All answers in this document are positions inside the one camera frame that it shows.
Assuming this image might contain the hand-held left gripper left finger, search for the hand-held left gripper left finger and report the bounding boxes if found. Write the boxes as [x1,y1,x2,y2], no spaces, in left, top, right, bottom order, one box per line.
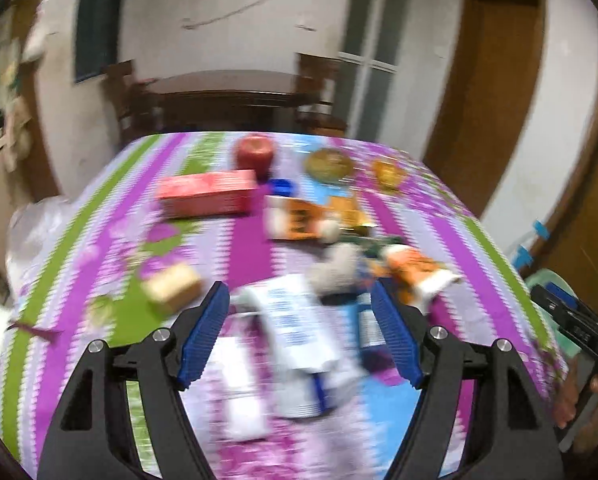
[36,280,231,480]

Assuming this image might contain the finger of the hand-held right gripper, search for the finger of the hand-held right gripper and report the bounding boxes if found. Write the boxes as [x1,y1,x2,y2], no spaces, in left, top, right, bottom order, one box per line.
[531,284,598,356]

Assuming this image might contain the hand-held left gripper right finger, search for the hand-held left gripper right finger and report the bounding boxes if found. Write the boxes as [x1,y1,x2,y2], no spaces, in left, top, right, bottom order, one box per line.
[370,280,564,480]

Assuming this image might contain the white blue printed packet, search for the white blue printed packet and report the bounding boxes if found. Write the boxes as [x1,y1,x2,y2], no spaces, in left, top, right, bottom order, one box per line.
[231,275,364,418]

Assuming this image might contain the orange white carton packet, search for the orange white carton packet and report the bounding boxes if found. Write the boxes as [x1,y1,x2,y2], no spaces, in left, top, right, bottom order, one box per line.
[265,195,340,242]

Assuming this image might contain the person's right hand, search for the person's right hand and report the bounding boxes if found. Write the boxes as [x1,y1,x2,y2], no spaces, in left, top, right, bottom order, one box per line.
[553,371,598,431]

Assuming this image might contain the yellow sponge block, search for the yellow sponge block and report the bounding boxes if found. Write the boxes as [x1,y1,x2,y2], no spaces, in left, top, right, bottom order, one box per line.
[141,262,203,316]

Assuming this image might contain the white paper box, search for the white paper box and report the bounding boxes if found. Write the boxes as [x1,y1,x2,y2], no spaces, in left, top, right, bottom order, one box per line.
[211,335,270,441]

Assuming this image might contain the crumpled grey tissue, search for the crumpled grey tissue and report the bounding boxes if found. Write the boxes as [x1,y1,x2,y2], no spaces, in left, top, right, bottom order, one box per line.
[309,244,362,296]

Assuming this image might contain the dark green wrapper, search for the dark green wrapper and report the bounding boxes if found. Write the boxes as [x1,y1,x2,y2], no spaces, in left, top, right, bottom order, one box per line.
[349,235,404,261]

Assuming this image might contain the orange snack packet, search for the orange snack packet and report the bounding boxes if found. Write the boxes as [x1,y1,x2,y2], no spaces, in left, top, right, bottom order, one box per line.
[326,195,377,231]

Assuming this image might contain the purple floral tablecloth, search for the purple floral tablecloth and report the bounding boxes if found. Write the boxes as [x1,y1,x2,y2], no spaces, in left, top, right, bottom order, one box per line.
[0,131,574,480]

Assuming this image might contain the red carton box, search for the red carton box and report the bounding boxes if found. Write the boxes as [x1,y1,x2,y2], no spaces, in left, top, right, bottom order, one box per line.
[156,170,260,218]

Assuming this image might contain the yellow glass cup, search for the yellow glass cup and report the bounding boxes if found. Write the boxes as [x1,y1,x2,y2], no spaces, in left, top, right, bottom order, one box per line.
[371,157,408,192]

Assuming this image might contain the red apple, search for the red apple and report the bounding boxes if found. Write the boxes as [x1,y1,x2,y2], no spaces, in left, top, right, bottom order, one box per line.
[235,133,276,177]

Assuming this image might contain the clear plastic bag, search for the clear plastic bag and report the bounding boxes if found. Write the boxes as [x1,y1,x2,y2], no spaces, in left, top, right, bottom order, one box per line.
[6,196,74,306]

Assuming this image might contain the brown wooden door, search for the brown wooden door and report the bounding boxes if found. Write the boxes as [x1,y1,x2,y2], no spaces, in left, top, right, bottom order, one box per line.
[424,0,547,223]

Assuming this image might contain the dark wooden table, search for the dark wooden table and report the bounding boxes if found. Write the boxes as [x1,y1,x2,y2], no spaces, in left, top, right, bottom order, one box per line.
[129,71,324,136]

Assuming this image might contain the wooden chair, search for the wooden chair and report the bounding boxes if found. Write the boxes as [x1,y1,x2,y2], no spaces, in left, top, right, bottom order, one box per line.
[294,52,350,137]
[101,60,144,146]

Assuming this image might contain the frosted glass panel door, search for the frosted glass panel door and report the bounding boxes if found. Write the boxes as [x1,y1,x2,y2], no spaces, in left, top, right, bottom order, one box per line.
[336,0,417,143]

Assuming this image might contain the dark green window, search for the dark green window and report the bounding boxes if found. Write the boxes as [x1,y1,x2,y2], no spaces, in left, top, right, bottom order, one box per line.
[74,0,124,85]

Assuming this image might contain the white hanging bag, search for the white hanging bag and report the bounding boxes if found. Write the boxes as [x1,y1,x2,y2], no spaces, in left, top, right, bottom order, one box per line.
[21,0,50,63]

